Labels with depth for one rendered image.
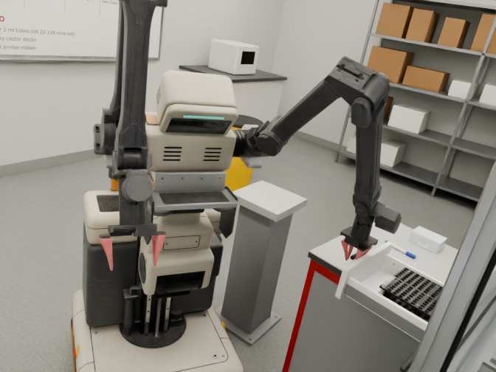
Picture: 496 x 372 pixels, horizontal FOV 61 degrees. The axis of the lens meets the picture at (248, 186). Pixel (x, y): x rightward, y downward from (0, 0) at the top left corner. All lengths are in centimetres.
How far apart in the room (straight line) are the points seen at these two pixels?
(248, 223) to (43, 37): 246
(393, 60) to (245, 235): 347
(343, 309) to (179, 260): 66
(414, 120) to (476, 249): 441
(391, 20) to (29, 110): 374
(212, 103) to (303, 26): 498
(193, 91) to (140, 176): 36
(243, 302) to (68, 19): 273
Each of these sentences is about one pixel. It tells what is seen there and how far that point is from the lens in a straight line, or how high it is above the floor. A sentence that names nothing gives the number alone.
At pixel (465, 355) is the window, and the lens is 76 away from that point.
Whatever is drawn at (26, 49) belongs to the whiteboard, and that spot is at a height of 103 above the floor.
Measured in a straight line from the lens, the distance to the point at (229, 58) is 475.
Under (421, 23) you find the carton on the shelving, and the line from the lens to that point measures 502.
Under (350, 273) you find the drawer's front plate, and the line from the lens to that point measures 131.
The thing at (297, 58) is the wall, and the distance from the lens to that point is 612.
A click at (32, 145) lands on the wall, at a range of 403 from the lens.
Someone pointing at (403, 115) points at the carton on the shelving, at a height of 77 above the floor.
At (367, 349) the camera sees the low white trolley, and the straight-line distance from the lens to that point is 170.
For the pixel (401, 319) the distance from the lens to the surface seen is 127.
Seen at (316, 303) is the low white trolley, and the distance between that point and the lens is 175.
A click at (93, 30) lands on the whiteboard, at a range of 409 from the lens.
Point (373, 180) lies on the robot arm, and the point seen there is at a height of 121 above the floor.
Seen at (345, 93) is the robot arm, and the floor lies 144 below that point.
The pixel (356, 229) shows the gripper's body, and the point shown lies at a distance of 132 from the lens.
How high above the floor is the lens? 157
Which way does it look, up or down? 23 degrees down
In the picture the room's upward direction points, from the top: 10 degrees clockwise
